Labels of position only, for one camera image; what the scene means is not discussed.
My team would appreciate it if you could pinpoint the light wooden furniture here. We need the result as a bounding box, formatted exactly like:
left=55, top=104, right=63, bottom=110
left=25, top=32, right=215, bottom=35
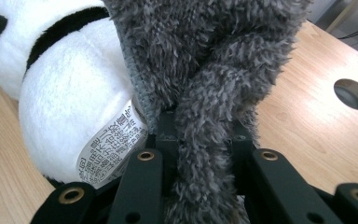
left=324, top=0, right=358, bottom=34

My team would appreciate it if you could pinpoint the panda plush toy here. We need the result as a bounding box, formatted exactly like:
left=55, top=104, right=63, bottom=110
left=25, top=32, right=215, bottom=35
left=0, top=0, right=151, bottom=189

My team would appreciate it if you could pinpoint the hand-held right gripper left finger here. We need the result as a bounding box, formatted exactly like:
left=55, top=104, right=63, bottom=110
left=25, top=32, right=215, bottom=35
left=153, top=111, right=181, bottom=195

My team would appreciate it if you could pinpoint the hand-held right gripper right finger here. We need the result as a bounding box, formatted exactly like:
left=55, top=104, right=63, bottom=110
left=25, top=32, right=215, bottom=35
left=229, top=120, right=258, bottom=196

